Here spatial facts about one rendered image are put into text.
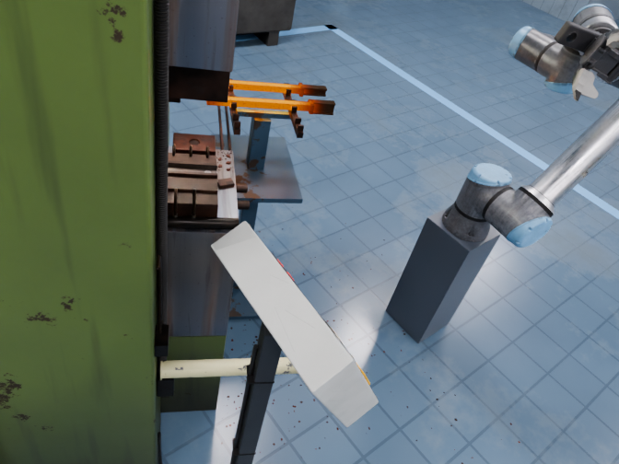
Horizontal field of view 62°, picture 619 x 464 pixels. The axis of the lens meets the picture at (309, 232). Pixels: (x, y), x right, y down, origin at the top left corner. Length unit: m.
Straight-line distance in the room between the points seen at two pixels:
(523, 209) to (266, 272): 1.22
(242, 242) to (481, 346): 1.83
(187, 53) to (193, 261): 0.59
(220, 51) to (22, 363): 0.78
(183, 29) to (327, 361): 0.65
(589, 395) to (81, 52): 2.47
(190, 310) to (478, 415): 1.33
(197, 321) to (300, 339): 0.83
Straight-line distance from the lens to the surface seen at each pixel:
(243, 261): 0.93
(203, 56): 1.07
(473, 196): 2.02
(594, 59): 1.36
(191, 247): 1.39
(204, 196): 1.36
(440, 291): 2.24
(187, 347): 1.74
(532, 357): 2.72
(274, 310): 0.86
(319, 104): 1.90
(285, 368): 1.46
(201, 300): 1.55
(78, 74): 0.81
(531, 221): 1.92
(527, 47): 1.63
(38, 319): 1.18
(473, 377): 2.49
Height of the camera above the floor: 1.84
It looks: 41 degrees down
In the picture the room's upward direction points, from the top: 14 degrees clockwise
